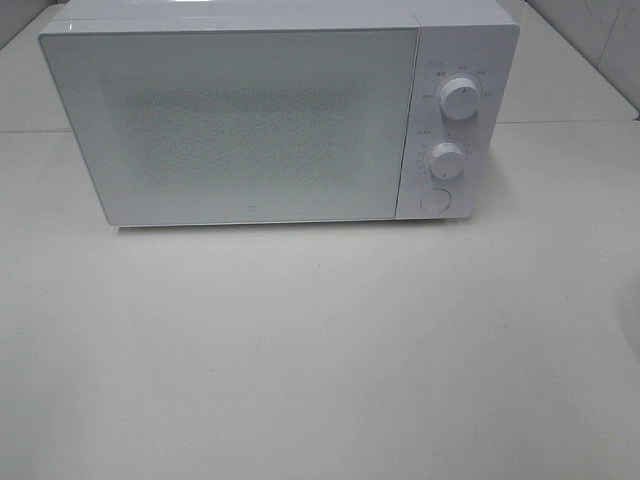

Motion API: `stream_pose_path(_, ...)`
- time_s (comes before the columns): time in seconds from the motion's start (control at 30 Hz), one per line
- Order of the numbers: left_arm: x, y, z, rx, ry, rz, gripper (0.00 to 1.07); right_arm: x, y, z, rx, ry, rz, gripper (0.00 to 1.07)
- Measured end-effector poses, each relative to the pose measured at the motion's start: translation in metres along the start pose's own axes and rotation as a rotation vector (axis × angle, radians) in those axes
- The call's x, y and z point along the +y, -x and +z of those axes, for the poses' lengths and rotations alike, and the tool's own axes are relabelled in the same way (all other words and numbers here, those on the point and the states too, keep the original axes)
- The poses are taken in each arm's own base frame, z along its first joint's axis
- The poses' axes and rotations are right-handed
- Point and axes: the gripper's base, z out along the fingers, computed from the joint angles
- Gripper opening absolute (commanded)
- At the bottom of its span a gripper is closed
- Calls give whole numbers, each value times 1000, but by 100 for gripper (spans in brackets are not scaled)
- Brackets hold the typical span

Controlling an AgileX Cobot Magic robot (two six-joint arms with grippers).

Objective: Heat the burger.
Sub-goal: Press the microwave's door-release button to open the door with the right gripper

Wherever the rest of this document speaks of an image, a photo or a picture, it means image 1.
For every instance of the round white door button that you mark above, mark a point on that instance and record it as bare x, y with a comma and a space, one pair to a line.
435, 202

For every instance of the white microwave door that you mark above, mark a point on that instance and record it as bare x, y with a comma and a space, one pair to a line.
202, 128

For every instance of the lower white timer knob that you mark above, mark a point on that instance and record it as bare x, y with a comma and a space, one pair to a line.
446, 160

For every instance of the white microwave oven body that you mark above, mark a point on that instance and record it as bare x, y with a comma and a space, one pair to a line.
477, 38

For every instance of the upper white power knob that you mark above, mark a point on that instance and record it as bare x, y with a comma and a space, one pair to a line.
459, 97

